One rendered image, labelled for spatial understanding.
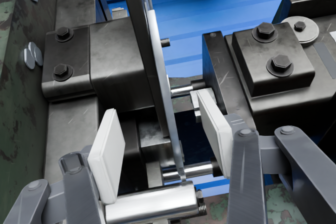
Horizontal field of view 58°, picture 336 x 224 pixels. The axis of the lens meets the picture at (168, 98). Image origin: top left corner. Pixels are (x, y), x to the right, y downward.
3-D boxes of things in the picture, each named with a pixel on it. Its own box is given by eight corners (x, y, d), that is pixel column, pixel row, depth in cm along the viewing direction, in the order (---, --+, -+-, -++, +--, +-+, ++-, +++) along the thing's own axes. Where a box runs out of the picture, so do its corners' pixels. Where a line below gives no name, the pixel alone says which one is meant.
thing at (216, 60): (216, 142, 39) (258, 134, 39) (186, 32, 50) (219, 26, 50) (213, 181, 52) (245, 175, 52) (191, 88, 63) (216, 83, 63)
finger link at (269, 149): (242, 157, 14) (307, 143, 14) (218, 115, 18) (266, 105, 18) (246, 184, 14) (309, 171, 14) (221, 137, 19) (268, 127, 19)
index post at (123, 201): (104, 226, 28) (205, 207, 28) (103, 194, 30) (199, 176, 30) (112, 231, 31) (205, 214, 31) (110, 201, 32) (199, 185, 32)
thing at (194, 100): (195, 113, 47) (218, 109, 47) (189, 88, 50) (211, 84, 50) (195, 123, 50) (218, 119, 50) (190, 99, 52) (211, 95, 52)
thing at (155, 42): (180, 180, 49) (185, 179, 49) (173, 166, 22) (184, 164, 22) (152, 26, 58) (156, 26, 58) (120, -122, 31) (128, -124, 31)
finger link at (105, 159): (116, 204, 16) (102, 207, 16) (125, 144, 23) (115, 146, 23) (101, 155, 15) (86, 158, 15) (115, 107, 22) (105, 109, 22)
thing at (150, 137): (140, 147, 42) (173, 141, 42) (131, 65, 51) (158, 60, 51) (150, 169, 50) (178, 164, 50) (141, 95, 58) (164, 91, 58)
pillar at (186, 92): (142, 100, 59) (213, 86, 59) (141, 91, 60) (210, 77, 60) (144, 106, 61) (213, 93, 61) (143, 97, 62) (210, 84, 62)
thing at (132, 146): (116, 161, 39) (140, 156, 39) (109, 47, 50) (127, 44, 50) (139, 195, 52) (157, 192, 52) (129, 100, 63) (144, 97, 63)
